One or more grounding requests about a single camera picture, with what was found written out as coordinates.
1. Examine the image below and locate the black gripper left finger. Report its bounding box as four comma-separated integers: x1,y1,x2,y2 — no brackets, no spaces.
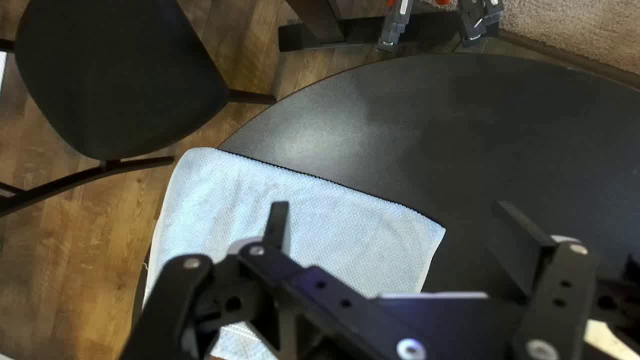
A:
117,199,347,360

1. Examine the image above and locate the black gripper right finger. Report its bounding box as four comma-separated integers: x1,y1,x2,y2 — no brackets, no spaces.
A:
487,199,640,360

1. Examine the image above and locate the light blue folded towel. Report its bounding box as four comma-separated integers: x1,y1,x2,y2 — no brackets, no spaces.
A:
139,147,447,360

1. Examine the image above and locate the black chair with cross back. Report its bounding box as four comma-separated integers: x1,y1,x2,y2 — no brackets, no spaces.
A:
0,0,277,219

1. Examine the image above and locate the red-handled black clamp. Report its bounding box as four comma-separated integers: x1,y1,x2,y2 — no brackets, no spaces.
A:
458,0,506,44
376,0,416,55

